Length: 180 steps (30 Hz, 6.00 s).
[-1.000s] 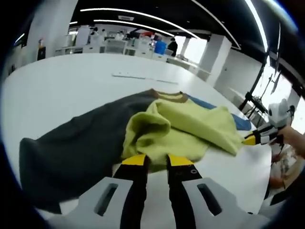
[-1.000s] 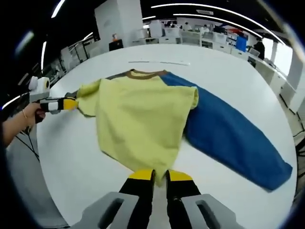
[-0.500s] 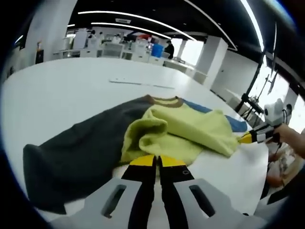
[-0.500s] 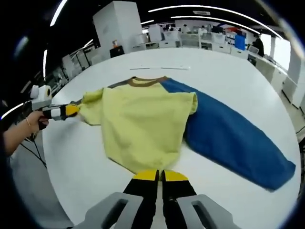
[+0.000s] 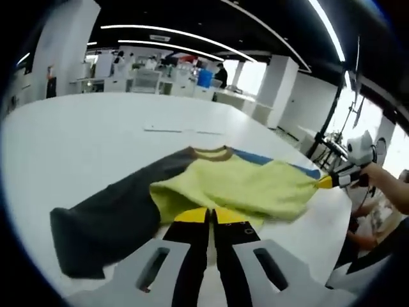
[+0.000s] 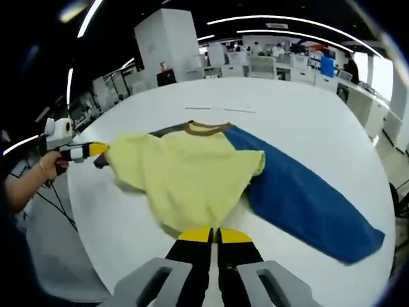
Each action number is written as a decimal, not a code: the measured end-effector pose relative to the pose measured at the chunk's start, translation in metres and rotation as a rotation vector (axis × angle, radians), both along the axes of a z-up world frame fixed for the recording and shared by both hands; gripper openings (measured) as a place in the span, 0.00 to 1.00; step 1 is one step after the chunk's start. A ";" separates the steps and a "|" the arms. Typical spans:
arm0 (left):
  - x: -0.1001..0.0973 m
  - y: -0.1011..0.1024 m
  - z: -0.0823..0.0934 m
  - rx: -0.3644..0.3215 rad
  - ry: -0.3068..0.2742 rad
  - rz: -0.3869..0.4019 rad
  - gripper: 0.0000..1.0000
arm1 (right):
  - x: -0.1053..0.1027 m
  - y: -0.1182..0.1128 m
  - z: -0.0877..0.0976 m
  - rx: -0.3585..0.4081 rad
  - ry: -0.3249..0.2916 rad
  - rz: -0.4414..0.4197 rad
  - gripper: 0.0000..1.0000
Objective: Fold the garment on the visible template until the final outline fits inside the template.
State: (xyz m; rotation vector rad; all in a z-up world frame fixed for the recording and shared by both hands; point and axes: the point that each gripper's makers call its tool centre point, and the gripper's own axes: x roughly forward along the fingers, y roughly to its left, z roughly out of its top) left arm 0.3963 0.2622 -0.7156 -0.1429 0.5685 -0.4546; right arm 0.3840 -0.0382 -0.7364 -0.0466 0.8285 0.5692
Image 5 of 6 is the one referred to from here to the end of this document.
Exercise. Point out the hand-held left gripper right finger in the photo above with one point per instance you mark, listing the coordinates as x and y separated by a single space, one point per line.
252 262

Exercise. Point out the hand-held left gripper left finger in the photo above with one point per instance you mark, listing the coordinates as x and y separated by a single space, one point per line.
179 256

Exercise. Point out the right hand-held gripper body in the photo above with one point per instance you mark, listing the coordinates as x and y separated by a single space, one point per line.
361 148

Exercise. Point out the yellow garment with dark sleeves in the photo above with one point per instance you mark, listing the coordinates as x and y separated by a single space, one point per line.
243 188

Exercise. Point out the person's right hand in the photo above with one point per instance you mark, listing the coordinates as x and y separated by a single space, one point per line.
370 176

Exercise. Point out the black stand pole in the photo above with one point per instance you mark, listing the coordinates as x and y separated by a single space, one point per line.
326 121

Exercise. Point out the white mesh-back office chair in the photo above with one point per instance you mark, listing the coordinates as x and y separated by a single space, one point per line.
351 275

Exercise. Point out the white counter desk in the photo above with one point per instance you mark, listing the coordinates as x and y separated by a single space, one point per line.
236 102

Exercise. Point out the blue barrel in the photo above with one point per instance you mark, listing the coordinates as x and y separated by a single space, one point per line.
204 78

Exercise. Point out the white slatted chair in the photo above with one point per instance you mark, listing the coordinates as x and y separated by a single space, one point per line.
146 81

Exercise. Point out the black cabinet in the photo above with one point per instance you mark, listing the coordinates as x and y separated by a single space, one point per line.
51 87

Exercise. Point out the ceiling air vent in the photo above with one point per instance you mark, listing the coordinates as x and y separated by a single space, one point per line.
159 38

